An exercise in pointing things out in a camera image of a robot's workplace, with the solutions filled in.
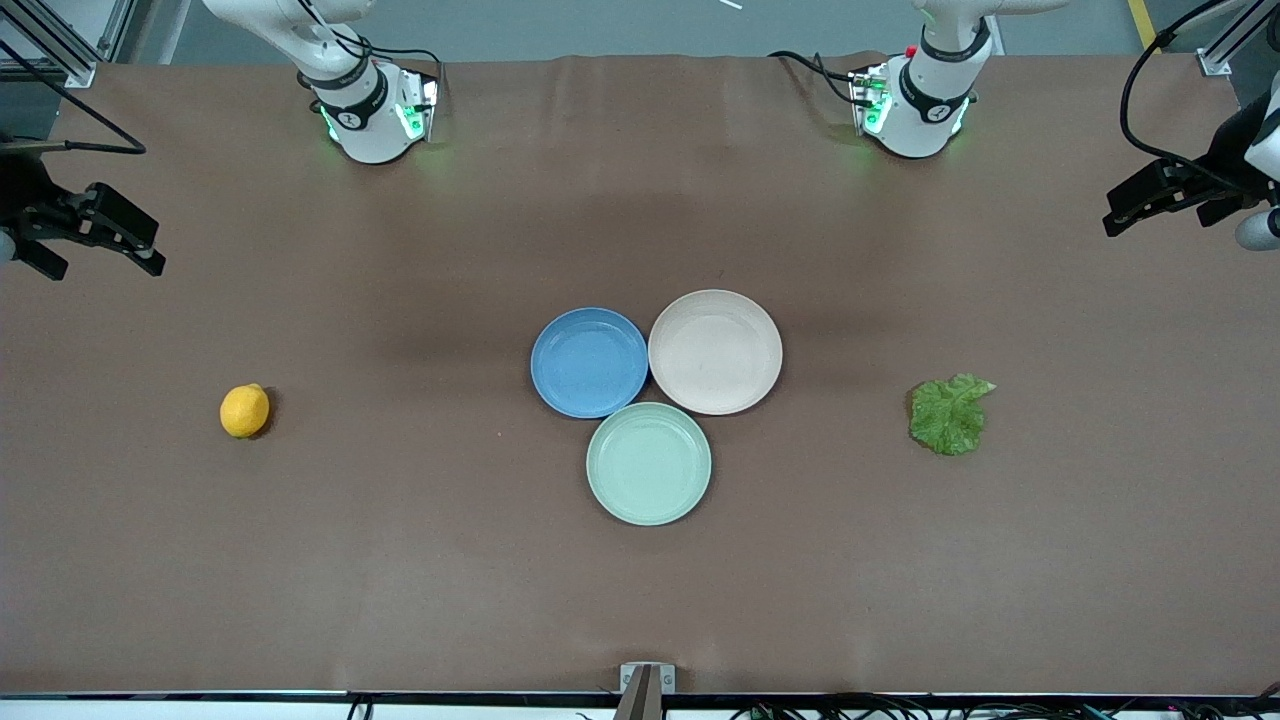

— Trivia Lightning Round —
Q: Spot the yellow lemon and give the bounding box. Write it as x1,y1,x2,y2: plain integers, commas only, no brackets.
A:
220,384,271,439

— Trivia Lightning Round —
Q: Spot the green lettuce leaf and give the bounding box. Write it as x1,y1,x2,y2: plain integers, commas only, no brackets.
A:
908,373,997,457

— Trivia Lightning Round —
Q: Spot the metal left base connector plate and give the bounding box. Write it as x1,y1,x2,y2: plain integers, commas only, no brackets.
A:
850,65,891,136

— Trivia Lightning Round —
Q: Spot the metal base connector plate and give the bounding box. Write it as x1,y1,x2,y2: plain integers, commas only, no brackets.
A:
850,65,891,136
395,68,441,141

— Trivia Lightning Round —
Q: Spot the metal right base connector plate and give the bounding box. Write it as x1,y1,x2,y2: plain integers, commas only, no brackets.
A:
395,68,441,141

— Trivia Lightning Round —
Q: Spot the brown table cover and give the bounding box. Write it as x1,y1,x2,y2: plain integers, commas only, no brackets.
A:
0,52,1280,696

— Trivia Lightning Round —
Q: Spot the beige plate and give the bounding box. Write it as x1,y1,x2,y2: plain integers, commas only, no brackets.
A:
648,289,784,416

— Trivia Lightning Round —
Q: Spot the blue plate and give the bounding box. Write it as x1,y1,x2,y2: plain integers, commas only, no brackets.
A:
530,307,650,419

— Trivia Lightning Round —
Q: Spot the mint green plate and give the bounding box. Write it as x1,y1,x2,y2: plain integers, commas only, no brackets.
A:
586,402,713,527

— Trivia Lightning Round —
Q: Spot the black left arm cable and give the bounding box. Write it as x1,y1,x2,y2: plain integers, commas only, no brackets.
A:
1118,0,1251,181

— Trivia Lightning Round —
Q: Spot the aluminium frame profile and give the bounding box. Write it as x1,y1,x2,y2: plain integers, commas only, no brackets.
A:
1195,0,1280,76
0,0,136,89

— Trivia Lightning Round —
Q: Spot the black left base cable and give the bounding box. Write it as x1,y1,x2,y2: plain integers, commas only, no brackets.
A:
768,50,863,106

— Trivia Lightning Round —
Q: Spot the black cable bundle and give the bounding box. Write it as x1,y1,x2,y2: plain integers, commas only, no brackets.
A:
730,690,1280,720

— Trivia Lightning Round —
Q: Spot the brown camera post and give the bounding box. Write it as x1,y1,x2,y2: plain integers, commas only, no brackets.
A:
612,667,666,720

